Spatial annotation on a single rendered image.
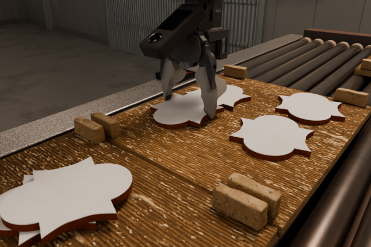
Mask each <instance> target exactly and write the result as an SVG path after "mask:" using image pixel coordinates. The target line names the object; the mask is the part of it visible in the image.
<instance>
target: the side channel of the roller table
mask: <svg viewBox="0 0 371 247"><path fill-rule="evenodd" d="M305 37H310V38H312V40H315V39H323V40H324V42H326V41H329V40H335V41H336V42H337V44H338V43H340V42H348V43H349V44H350V46H351V45H353V44H356V43H360V44H362V45H363V46H364V48H365V47H366V46H368V45H371V34H363V33H352V32H346V31H335V30H324V29H313V28H308V29H305V30H304V34H303V38H305Z"/></svg>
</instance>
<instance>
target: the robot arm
mask: <svg viewBox="0 0 371 247"><path fill-rule="evenodd" d="M222 3H223V0H185V1H184V4H181V5H180V6H179V7H178V8H177V9H176V10H175V11H174V12H173V13H172V14H171V15H169V16H168V17H167V18H166V19H165V20H164V21H163V22H162V23H161V24H160V25H159V26H158V27H157V28H156V29H155V30H154V31H153V32H151V33H150V34H149V35H148V36H147V37H146V38H145V39H144V40H143V41H142V42H140V44H139V46H140V49H141V51H142V53H143V54H144V56H147V57H151V58H156V59H159V60H160V76H161V85H162V91H163V97H164V101H167V100H169V99H170V98H171V96H172V95H171V94H172V88H173V87H174V85H175V84H177V83H178V82H180V81H181V80H182V79H183V78H184V77H185V75H186V71H185V70H183V69H182V66H183V63H184V62H186V63H189V65H190V67H195V66H197V64H198V63H199V69H198V70H197V72H196V74H195V79H196V82H197V83H198V85H199V86H200V90H201V98H202V100H203V103H204V109H203V110H204V111H205V113H206V114H207V115H208V116H209V118H210V119H213V118H214V116H215V113H216V108H217V100H218V98H219V97H221V96H222V95H223V94H224V93H225V92H226V90H227V84H226V82H225V80H224V79H221V78H219V77H218V76H217V75H216V60H218V59H219V60H223V59H226V58H227V49H228V41H229V29H224V28H222V27H221V20H222ZM223 38H226V45H225V52H223V53H222V40H223Z"/></svg>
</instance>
